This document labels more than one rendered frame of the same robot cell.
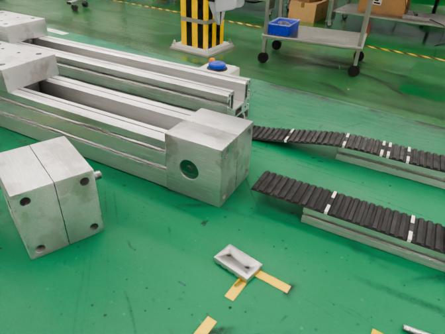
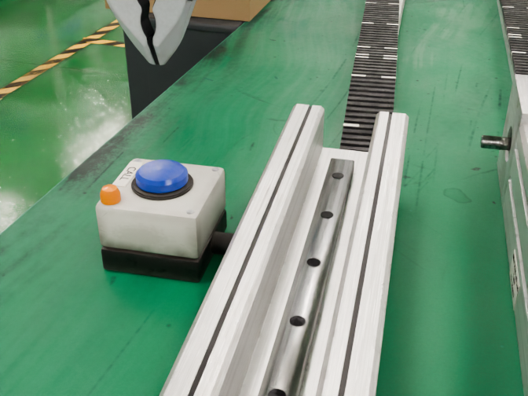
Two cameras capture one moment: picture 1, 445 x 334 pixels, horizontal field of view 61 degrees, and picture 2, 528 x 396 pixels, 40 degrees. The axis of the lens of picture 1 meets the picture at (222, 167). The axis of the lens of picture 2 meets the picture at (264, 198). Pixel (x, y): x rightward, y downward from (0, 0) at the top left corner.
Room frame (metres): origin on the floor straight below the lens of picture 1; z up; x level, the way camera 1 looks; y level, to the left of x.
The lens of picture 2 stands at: (0.89, 0.51, 1.12)
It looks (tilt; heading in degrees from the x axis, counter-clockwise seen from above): 31 degrees down; 256
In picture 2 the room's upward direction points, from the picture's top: straight up
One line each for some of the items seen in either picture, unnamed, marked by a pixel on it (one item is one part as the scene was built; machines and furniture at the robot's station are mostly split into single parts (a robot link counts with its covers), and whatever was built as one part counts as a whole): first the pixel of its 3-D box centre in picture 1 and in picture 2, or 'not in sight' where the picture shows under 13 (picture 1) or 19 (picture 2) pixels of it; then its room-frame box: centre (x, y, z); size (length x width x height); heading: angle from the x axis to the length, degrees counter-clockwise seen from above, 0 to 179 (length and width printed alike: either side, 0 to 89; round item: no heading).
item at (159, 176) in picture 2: (216, 66); (162, 180); (0.84, 0.02, 0.84); 0.04 x 0.04 x 0.02
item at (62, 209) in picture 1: (59, 191); not in sight; (0.38, 0.21, 0.83); 0.11 x 0.10 x 0.10; 129
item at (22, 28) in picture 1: (7, 32); not in sight; (0.97, 0.55, 0.87); 0.16 x 0.11 x 0.07; 63
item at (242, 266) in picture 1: (238, 262); not in sight; (0.31, -0.02, 0.78); 0.05 x 0.03 x 0.01; 50
